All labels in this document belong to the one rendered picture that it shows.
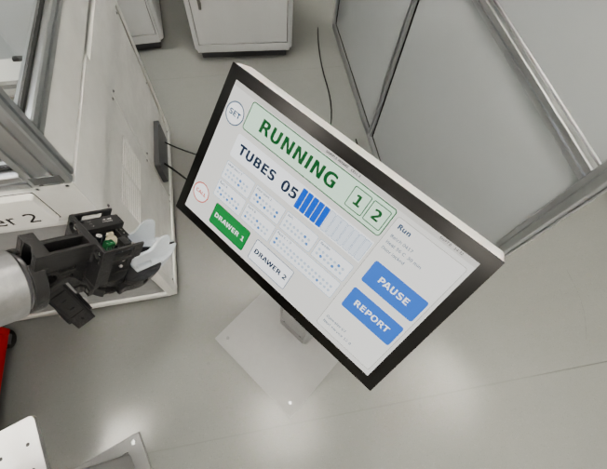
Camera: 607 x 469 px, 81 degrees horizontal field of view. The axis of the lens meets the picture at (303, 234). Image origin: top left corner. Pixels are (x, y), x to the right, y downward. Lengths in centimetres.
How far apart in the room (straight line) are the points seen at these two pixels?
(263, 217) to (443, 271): 31
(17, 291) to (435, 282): 49
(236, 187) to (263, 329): 103
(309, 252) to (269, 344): 103
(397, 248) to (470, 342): 133
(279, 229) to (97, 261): 29
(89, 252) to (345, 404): 133
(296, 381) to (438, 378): 62
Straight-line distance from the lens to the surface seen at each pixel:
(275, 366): 159
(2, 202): 99
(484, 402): 183
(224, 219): 69
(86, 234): 47
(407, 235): 53
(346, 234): 56
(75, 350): 185
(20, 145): 84
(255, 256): 67
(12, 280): 44
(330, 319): 63
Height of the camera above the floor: 161
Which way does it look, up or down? 64 degrees down
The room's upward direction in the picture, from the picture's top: 7 degrees clockwise
